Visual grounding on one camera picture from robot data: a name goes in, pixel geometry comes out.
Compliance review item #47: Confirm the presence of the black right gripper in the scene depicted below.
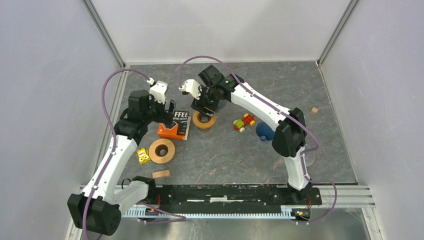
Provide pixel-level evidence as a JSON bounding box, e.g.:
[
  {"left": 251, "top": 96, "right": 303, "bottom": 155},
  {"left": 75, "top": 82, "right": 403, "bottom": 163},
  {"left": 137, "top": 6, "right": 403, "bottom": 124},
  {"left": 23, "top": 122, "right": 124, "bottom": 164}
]
[{"left": 190, "top": 83, "right": 220, "bottom": 119}]

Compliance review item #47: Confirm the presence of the orange black coffee filter box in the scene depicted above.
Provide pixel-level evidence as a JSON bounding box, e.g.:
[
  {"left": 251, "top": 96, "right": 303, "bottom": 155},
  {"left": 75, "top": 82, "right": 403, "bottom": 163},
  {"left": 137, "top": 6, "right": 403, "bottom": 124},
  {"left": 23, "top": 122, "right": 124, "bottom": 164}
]
[{"left": 157, "top": 110, "right": 192, "bottom": 141}]

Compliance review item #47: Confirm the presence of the wooden ring dripper stand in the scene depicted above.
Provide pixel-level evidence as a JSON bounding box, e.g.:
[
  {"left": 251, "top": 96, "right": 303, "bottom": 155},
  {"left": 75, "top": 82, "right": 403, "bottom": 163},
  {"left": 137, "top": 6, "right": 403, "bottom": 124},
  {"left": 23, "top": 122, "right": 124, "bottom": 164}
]
[{"left": 192, "top": 110, "right": 217, "bottom": 133}]

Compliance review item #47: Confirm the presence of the blue plastic coffee dripper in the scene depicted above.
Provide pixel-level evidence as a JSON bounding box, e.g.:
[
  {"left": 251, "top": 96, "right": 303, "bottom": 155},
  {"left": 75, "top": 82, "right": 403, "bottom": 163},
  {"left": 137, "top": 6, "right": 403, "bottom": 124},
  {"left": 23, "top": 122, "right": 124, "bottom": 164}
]
[{"left": 255, "top": 121, "right": 275, "bottom": 142}]

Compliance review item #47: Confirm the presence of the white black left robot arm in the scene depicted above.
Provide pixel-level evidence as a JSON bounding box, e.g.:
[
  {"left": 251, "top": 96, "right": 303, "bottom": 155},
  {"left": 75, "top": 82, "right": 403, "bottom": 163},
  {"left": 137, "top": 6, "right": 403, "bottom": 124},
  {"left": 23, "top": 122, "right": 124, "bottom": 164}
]
[{"left": 67, "top": 90, "right": 176, "bottom": 236}]

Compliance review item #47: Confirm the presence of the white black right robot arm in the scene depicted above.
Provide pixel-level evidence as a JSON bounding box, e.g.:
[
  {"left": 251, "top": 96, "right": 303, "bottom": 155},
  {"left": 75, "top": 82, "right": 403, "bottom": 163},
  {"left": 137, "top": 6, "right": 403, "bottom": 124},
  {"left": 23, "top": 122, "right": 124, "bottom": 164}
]
[{"left": 179, "top": 65, "right": 313, "bottom": 204}]

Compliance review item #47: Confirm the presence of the clear glass coffee dripper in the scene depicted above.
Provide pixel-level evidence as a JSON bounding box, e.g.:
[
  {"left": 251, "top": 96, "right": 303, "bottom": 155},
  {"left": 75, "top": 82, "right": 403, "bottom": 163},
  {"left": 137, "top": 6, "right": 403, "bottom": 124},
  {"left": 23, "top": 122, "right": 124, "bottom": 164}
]
[{"left": 301, "top": 151, "right": 316, "bottom": 168}]

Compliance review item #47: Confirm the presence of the red toy brick car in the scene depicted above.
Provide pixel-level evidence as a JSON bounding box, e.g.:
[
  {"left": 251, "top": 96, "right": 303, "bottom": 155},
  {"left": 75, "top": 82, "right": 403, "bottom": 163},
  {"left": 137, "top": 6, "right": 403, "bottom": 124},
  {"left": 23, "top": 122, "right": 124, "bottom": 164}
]
[{"left": 233, "top": 113, "right": 256, "bottom": 133}]

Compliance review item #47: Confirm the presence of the yellow green toy cube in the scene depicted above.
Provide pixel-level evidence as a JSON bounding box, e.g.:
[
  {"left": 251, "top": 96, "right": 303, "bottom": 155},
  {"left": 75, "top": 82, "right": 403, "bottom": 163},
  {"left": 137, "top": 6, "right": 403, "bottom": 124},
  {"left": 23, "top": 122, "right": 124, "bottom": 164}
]
[{"left": 136, "top": 147, "right": 151, "bottom": 165}]

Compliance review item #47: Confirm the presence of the small wooden rectangular block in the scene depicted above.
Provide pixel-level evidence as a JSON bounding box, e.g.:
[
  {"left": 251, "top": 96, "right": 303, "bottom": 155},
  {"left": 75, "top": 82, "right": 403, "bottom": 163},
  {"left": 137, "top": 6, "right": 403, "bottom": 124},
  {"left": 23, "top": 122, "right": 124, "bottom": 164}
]
[{"left": 152, "top": 169, "right": 171, "bottom": 179}]

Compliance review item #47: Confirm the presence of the small wooden cube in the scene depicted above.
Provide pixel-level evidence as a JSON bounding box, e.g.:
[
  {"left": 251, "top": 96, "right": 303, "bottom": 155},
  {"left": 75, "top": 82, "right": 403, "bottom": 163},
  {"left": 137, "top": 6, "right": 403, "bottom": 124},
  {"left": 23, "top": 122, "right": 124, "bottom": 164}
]
[{"left": 310, "top": 107, "right": 319, "bottom": 115}]

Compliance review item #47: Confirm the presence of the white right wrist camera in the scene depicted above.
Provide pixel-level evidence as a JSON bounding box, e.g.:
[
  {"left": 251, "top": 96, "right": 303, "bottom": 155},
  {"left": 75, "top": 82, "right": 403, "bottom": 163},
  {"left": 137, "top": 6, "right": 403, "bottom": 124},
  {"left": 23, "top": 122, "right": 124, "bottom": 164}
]
[{"left": 178, "top": 79, "right": 202, "bottom": 100}]

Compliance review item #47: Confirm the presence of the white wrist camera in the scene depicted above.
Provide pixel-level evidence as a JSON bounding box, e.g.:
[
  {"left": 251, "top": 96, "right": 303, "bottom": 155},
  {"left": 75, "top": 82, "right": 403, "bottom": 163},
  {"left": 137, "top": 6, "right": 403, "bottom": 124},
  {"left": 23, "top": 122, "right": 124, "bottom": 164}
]
[
  {"left": 146, "top": 77, "right": 168, "bottom": 104},
  {"left": 178, "top": 79, "right": 202, "bottom": 100}
]

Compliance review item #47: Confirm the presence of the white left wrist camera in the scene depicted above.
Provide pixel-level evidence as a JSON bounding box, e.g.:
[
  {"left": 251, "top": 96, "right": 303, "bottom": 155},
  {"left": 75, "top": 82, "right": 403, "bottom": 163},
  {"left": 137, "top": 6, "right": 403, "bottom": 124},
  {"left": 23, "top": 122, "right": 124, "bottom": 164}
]
[{"left": 146, "top": 77, "right": 168, "bottom": 104}]

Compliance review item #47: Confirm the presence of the flat wooden ring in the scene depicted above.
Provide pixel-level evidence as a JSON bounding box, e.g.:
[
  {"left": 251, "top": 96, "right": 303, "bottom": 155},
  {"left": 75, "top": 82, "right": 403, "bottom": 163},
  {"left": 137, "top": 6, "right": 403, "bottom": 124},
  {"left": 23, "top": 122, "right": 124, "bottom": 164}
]
[{"left": 148, "top": 138, "right": 176, "bottom": 165}]

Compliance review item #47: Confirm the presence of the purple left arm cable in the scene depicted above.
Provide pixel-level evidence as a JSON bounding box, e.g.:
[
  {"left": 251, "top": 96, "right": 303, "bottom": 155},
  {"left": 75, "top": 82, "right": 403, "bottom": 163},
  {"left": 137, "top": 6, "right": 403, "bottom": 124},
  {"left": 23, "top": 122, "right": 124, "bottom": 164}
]
[{"left": 82, "top": 68, "right": 187, "bottom": 240}]

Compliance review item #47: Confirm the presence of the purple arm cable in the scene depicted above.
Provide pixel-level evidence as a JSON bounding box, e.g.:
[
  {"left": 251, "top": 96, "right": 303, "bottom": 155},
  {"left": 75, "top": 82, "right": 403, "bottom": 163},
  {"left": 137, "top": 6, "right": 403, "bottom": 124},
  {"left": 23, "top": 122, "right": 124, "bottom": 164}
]
[
  {"left": 82, "top": 68, "right": 187, "bottom": 240},
  {"left": 178, "top": 55, "right": 338, "bottom": 226}
]

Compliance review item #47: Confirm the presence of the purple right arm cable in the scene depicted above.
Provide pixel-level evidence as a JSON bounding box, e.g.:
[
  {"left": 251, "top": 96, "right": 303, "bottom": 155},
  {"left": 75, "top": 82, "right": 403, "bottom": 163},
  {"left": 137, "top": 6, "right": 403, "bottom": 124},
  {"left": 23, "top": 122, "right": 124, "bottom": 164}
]
[{"left": 178, "top": 55, "right": 338, "bottom": 226}]

